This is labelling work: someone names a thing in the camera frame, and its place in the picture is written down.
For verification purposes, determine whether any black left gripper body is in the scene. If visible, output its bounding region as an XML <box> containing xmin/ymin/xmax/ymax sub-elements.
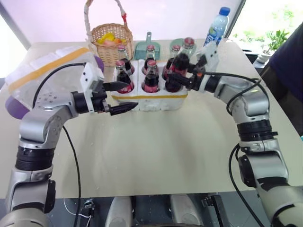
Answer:
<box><xmin>90</xmin><ymin>85</ymin><xmax>112</xmax><ymax>114</ymax></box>

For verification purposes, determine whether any yellow toy fruit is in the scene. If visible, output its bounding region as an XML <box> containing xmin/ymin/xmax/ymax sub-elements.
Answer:
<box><xmin>96</xmin><ymin>32</ymin><xmax>116</xmax><ymax>45</ymax></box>

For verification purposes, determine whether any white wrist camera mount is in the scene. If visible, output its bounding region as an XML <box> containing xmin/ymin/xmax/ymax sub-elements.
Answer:
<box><xmin>80</xmin><ymin>62</ymin><xmax>105</xmax><ymax>112</ymax></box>
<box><xmin>195</xmin><ymin>42</ymin><xmax>221</xmax><ymax>92</ymax></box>

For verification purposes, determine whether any blue capped water bottle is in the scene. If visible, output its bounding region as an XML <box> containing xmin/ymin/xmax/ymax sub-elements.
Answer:
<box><xmin>203</xmin><ymin>6</ymin><xmax>232</xmax><ymax>48</ymax></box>

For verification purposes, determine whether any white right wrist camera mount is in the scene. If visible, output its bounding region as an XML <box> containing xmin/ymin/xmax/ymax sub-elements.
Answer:
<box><xmin>195</xmin><ymin>42</ymin><xmax>221</xmax><ymax>92</ymax></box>

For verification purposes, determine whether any potted green plant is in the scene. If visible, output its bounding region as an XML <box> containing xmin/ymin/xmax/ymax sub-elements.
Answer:
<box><xmin>233</xmin><ymin>29</ymin><xmax>291</xmax><ymax>63</ymax></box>

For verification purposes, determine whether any white foam bottle crate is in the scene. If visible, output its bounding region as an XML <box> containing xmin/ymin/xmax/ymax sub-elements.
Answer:
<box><xmin>111</xmin><ymin>59</ymin><xmax>190</xmax><ymax>112</ymax></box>

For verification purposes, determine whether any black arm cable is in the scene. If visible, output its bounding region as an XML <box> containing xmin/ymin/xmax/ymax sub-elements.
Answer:
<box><xmin>32</xmin><ymin>61</ymin><xmax>87</xmax><ymax>227</ymax></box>
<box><xmin>201</xmin><ymin>72</ymin><xmax>270</xmax><ymax>227</ymax></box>

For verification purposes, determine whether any person in dark clothing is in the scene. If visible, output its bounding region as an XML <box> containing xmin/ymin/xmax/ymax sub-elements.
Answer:
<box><xmin>259</xmin><ymin>22</ymin><xmax>303</xmax><ymax>142</ymax></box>

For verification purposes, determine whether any wicker basket with handle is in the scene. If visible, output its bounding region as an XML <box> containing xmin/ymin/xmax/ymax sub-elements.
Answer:
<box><xmin>83</xmin><ymin>0</ymin><xmax>134</xmax><ymax>67</ymax></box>

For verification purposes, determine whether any thin white wire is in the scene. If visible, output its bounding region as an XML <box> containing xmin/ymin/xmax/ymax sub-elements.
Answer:
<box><xmin>63</xmin><ymin>198</ymin><xmax>92</xmax><ymax>219</ymax></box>

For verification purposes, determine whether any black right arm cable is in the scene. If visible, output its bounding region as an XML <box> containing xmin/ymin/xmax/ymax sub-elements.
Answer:
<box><xmin>201</xmin><ymin>72</ymin><xmax>270</xmax><ymax>227</ymax></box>

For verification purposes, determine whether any glass cola bottle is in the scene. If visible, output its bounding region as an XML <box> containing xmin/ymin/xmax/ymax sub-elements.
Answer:
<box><xmin>115</xmin><ymin>60</ymin><xmax>134</xmax><ymax>94</ymax></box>
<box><xmin>165</xmin><ymin>37</ymin><xmax>196</xmax><ymax>93</ymax></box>
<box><xmin>141</xmin><ymin>44</ymin><xmax>157</xmax><ymax>74</ymax></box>
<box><xmin>162</xmin><ymin>44</ymin><xmax>182</xmax><ymax>80</ymax></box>
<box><xmin>117</xmin><ymin>45</ymin><xmax>135</xmax><ymax>76</ymax></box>
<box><xmin>141</xmin><ymin>60</ymin><xmax>160</xmax><ymax>93</ymax></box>

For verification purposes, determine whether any black bracket under table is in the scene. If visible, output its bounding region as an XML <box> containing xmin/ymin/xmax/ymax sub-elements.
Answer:
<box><xmin>201</xmin><ymin>192</ymin><xmax>225</xmax><ymax>227</ymax></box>
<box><xmin>79</xmin><ymin>200</ymin><xmax>95</xmax><ymax>227</ymax></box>

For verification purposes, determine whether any green round plate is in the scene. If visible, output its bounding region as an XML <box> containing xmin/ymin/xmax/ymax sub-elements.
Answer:
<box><xmin>169</xmin><ymin>37</ymin><xmax>197</xmax><ymax>55</ymax></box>

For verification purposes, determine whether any white taped foam box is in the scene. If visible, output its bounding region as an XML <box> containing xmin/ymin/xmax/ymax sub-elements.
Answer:
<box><xmin>4</xmin><ymin>46</ymin><xmax>105</xmax><ymax>112</ymax></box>

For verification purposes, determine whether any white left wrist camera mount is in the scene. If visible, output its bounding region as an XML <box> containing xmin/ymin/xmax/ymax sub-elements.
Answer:
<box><xmin>80</xmin><ymin>62</ymin><xmax>105</xmax><ymax>112</ymax></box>

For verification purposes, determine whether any green plastic dustpan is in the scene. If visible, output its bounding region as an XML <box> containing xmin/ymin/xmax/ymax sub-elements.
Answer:
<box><xmin>134</xmin><ymin>32</ymin><xmax>162</xmax><ymax>61</ymax></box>

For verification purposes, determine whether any grey rounded shape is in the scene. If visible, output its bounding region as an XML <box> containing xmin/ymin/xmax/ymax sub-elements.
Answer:
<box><xmin>170</xmin><ymin>194</ymin><xmax>204</xmax><ymax>227</ymax></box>
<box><xmin>105</xmin><ymin>196</ymin><xmax>133</xmax><ymax>227</ymax></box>

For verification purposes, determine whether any purple round plate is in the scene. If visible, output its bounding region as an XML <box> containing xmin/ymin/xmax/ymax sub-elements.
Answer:
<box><xmin>4</xmin><ymin>55</ymin><xmax>105</xmax><ymax>120</ymax></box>

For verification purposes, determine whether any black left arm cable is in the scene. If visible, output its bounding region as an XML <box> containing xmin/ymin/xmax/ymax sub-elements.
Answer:
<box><xmin>32</xmin><ymin>61</ymin><xmax>87</xmax><ymax>227</ymax></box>

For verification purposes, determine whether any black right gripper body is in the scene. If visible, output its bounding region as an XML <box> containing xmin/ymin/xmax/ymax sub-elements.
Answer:
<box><xmin>187</xmin><ymin>54</ymin><xmax>207</xmax><ymax>91</ymax></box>

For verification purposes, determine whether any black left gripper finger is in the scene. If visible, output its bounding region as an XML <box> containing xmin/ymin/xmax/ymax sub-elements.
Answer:
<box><xmin>108</xmin><ymin>102</ymin><xmax>139</xmax><ymax>116</ymax></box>
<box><xmin>103</xmin><ymin>81</ymin><xmax>132</xmax><ymax>92</ymax></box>

